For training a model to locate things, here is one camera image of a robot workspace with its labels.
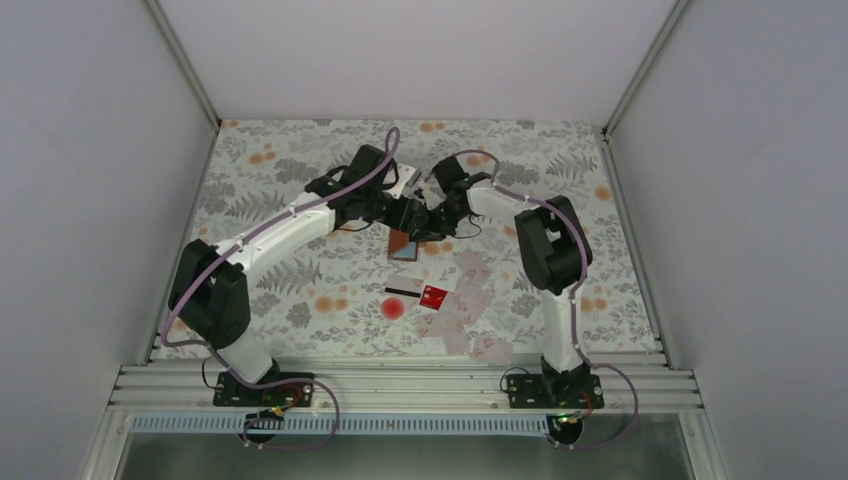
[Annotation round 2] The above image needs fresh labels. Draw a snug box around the brown leather card holder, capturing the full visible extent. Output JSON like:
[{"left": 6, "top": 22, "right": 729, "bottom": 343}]
[{"left": 387, "top": 229, "right": 419, "bottom": 262}]

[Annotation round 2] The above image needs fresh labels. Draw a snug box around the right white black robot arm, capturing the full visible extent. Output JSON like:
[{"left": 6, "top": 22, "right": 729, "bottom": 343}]
[{"left": 411, "top": 156, "right": 591, "bottom": 407}]

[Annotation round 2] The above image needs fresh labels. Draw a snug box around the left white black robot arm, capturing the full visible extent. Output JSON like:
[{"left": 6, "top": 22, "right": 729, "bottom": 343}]
[{"left": 161, "top": 145, "right": 420, "bottom": 405}]

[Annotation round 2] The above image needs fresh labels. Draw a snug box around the white card black stripe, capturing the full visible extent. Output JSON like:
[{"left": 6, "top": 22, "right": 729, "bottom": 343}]
[{"left": 384, "top": 274, "right": 424, "bottom": 298}]

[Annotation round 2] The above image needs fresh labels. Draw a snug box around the red card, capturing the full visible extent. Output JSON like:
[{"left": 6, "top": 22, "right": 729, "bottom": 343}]
[{"left": 419, "top": 285, "right": 449, "bottom": 311}]

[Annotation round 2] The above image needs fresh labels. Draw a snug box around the white pink card lowest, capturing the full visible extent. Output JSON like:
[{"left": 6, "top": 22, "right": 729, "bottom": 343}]
[{"left": 471, "top": 336, "right": 513, "bottom": 366}]

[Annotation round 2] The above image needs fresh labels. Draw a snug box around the red round spot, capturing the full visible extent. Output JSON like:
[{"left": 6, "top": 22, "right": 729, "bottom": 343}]
[{"left": 380, "top": 297, "right": 405, "bottom": 321}]

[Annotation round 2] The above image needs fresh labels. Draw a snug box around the floral patterned table mat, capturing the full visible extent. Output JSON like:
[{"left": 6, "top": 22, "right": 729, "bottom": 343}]
[{"left": 192, "top": 120, "right": 655, "bottom": 357}]

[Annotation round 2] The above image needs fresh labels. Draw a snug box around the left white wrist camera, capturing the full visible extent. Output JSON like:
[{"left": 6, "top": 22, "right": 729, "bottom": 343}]
[{"left": 386, "top": 163, "right": 422, "bottom": 198}]

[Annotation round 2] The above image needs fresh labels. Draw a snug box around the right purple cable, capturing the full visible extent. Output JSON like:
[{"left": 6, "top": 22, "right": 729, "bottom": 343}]
[{"left": 423, "top": 150, "right": 640, "bottom": 452}]

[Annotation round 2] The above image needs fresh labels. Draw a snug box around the purple cable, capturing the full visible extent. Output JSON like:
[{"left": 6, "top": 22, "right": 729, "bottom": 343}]
[
  {"left": 159, "top": 127, "right": 401, "bottom": 453},
  {"left": 423, "top": 150, "right": 640, "bottom": 452}
]

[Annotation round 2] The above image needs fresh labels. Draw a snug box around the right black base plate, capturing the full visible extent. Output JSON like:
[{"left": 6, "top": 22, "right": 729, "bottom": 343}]
[{"left": 504, "top": 373, "right": 605, "bottom": 410}]

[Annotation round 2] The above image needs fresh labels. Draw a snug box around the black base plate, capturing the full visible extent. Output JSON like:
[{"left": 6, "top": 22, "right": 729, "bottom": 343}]
[
  {"left": 504, "top": 373, "right": 605, "bottom": 410},
  {"left": 212, "top": 372, "right": 315, "bottom": 408}
]

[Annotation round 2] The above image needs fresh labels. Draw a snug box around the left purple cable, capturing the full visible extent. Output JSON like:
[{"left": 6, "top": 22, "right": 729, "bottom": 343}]
[{"left": 159, "top": 127, "right": 401, "bottom": 453}]

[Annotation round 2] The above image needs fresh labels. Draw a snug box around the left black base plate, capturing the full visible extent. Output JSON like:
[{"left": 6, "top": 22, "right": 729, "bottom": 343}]
[{"left": 212, "top": 372, "right": 315, "bottom": 408}]

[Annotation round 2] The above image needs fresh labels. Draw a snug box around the aluminium rail frame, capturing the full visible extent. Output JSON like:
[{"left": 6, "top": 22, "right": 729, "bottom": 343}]
[{"left": 108, "top": 357, "right": 704, "bottom": 414}]

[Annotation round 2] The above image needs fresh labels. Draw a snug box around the blue slotted cable duct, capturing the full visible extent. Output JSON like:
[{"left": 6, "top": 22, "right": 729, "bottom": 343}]
[{"left": 128, "top": 412, "right": 548, "bottom": 437}]

